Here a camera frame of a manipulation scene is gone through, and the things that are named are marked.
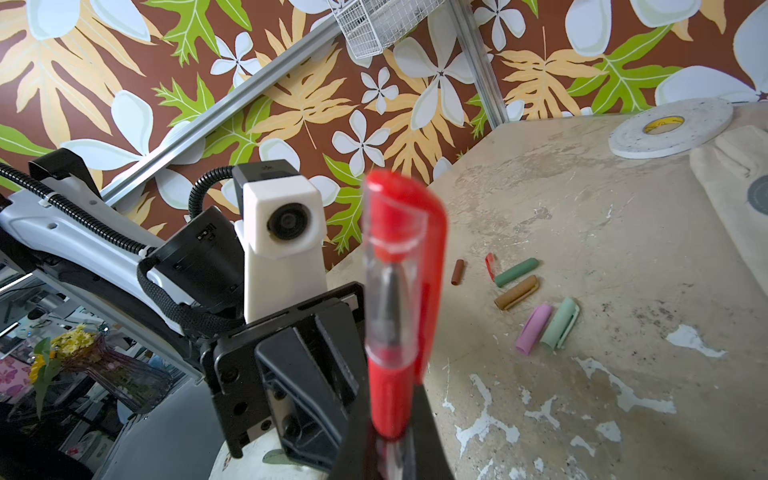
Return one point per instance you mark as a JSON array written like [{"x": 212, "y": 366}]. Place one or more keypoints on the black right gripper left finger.
[{"x": 357, "y": 458}]

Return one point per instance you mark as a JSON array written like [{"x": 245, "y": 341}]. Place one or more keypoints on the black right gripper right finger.
[{"x": 427, "y": 455}]

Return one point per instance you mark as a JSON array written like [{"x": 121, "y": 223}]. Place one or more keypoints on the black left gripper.
[{"x": 295, "y": 373}]

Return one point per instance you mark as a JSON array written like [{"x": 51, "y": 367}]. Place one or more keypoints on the dark red marker cap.
[{"x": 458, "y": 272}]

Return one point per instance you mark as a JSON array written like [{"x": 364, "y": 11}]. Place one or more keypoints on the pink pen cap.
[{"x": 532, "y": 329}]

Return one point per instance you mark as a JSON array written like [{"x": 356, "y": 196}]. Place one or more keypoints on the red gel pen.
[{"x": 405, "y": 236}]

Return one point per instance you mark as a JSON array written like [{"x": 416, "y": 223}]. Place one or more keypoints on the light green pen cap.
[{"x": 561, "y": 324}]

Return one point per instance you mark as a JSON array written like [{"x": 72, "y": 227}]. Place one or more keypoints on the red pen cap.
[{"x": 491, "y": 265}]

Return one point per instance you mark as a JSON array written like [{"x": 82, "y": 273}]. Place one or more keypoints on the dark green pen cap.
[{"x": 516, "y": 272}]

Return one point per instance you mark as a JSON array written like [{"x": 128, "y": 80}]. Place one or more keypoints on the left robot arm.
[{"x": 239, "y": 293}]

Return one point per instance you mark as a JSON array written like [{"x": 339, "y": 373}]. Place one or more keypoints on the beige work glove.
[{"x": 733, "y": 173}]

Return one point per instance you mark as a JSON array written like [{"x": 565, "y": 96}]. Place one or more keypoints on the white tape roll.
[{"x": 671, "y": 128}]

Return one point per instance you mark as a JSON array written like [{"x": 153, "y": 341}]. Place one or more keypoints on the white wire basket left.
[{"x": 371, "y": 26}]

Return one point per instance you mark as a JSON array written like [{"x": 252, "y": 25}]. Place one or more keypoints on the aluminium frame post left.
[{"x": 470, "y": 40}]

